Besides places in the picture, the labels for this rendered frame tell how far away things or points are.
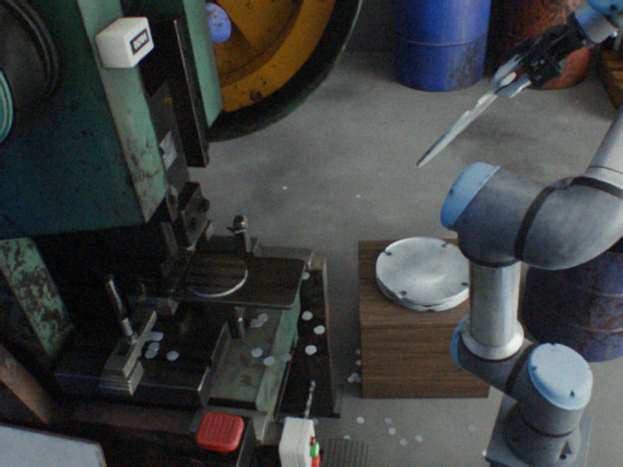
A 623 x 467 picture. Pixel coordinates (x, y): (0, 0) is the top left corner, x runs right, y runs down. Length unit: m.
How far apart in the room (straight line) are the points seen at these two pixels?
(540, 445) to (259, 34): 1.01
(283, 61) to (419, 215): 1.50
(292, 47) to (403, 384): 1.08
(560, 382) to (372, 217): 1.61
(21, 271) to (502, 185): 0.83
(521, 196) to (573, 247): 0.10
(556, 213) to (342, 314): 1.42
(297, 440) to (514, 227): 0.54
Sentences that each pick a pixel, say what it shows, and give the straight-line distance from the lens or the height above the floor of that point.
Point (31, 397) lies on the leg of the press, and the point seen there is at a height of 0.65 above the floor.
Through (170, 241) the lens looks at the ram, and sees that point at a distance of 1.06.
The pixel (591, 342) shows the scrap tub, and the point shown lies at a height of 0.10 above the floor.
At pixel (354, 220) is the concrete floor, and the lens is 2.58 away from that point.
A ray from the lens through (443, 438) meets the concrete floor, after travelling 1.84.
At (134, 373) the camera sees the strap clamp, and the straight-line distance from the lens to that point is 1.12.
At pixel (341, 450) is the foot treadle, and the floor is 0.16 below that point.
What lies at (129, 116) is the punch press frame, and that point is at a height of 1.22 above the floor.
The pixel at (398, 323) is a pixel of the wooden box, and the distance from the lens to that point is 1.64.
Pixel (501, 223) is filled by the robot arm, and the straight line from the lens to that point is 0.85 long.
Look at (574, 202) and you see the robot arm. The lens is 0.84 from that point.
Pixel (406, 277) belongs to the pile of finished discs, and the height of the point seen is 0.39.
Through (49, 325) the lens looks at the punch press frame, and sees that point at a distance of 1.23.
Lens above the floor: 1.55
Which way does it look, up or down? 38 degrees down
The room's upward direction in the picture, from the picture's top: 5 degrees counter-clockwise
